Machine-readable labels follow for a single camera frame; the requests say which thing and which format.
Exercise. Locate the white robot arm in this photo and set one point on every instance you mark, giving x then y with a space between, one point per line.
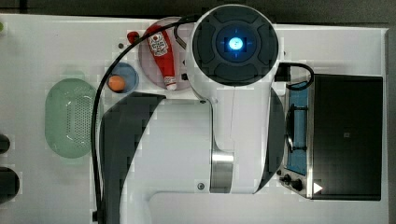
218 142

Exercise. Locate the grey round plate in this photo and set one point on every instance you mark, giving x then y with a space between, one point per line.
151 69

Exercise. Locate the blue small bowl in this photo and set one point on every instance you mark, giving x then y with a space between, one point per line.
129 74

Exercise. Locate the red ketchup bottle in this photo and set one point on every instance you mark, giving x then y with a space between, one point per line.
160 47

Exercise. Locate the orange ball fruit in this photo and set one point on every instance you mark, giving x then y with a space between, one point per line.
116 83

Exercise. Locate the small red fruit top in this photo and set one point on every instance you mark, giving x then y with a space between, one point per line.
132 37

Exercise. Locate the green perforated colander basket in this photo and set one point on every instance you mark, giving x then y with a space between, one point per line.
68 117

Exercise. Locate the black toaster oven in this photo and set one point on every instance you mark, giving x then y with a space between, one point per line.
334 139

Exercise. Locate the black round object upper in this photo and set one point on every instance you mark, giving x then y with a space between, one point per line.
4 143

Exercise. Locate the black round object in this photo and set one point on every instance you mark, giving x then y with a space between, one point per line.
4 143
9 184

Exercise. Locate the black round object lower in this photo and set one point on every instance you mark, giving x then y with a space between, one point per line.
9 184

